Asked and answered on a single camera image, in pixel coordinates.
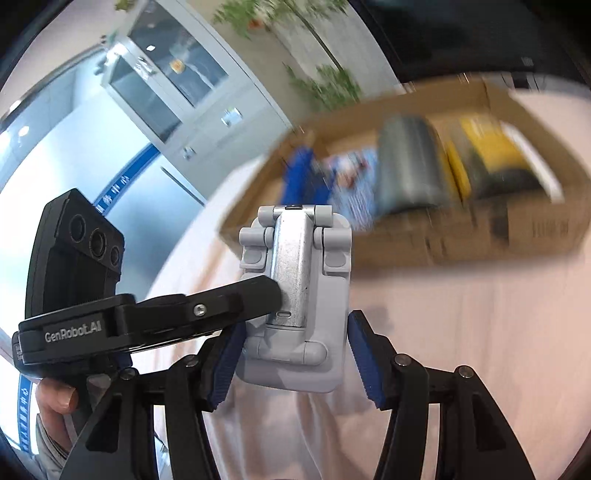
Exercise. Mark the person's left hand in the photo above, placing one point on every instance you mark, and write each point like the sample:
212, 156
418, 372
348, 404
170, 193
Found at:
57, 398

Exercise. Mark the black can with yellow label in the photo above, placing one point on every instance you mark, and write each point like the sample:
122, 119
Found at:
489, 147

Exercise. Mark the person's left forearm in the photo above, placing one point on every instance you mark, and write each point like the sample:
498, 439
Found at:
51, 443

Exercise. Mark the slim leafy green tree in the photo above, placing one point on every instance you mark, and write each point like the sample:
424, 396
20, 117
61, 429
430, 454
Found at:
332, 87

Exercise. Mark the white tube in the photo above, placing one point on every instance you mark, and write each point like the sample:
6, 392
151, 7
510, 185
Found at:
540, 161

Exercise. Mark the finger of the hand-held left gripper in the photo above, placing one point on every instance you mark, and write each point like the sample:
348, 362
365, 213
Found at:
221, 304

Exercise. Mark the pink tablecloth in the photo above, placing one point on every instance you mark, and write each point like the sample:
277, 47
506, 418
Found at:
461, 323

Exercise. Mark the black flat screen television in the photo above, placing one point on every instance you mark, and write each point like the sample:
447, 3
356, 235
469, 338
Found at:
461, 32

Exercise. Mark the brown cardboard box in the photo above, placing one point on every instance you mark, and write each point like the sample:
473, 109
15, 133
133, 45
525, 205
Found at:
461, 249

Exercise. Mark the grey glass door cabinet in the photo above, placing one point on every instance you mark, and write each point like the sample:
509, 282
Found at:
184, 60

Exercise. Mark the grey stapler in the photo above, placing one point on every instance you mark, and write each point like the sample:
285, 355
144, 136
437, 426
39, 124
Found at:
332, 323

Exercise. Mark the colourful cartoon game box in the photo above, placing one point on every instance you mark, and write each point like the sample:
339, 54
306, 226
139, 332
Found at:
355, 184

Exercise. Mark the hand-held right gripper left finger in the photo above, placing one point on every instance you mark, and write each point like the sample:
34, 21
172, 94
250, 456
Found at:
224, 369

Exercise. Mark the silver metal can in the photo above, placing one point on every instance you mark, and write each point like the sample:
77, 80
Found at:
411, 161

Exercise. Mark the blue stapler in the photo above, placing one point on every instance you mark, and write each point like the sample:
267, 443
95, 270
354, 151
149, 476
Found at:
300, 170

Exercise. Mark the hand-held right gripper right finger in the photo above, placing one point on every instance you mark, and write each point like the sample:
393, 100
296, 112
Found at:
364, 364

